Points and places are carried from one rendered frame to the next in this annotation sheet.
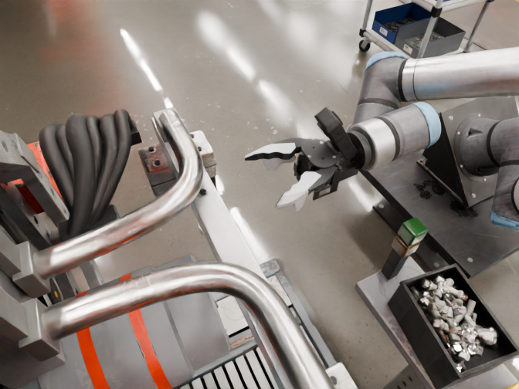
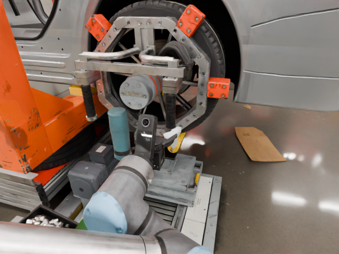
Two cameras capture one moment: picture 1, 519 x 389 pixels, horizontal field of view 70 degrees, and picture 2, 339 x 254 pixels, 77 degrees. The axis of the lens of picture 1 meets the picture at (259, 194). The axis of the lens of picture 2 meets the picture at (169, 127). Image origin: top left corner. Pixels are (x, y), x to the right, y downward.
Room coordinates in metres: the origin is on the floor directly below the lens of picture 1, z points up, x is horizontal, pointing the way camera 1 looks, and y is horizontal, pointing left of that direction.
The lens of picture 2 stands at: (0.84, -0.43, 1.16)
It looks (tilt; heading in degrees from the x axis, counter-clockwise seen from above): 30 degrees down; 133
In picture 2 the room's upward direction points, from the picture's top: straight up
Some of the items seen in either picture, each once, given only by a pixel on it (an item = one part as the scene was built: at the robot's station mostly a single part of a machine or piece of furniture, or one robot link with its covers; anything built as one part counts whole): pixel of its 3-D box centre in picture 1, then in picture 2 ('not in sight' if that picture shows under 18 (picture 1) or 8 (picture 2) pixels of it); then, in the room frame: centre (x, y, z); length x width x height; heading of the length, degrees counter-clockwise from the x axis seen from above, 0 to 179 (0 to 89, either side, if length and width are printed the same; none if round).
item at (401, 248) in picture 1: (405, 244); not in sight; (0.44, -0.32, 0.59); 0.04 x 0.04 x 0.04; 27
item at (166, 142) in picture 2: (296, 150); (164, 140); (0.48, -0.07, 0.83); 0.09 x 0.05 x 0.02; 89
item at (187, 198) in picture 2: not in sight; (163, 175); (0.04, 0.37, 0.13); 0.50 x 0.36 x 0.10; 27
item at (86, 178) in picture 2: not in sight; (104, 173); (-0.14, 0.04, 0.26); 0.42 x 0.18 x 0.35; 117
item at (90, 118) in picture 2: not in sight; (88, 101); (0.07, -0.07, 0.83); 0.04 x 0.04 x 0.16
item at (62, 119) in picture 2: not in sight; (67, 100); (-0.35, 0.00, 0.69); 0.52 x 0.17 x 0.35; 117
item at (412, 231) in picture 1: (412, 231); (85, 230); (0.44, -0.32, 0.64); 0.04 x 0.04 x 0.04; 27
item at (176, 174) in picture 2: not in sight; (162, 152); (0.04, 0.37, 0.32); 0.40 x 0.30 x 0.28; 27
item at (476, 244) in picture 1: (448, 199); not in sight; (0.91, -0.74, 0.15); 0.60 x 0.60 x 0.30; 28
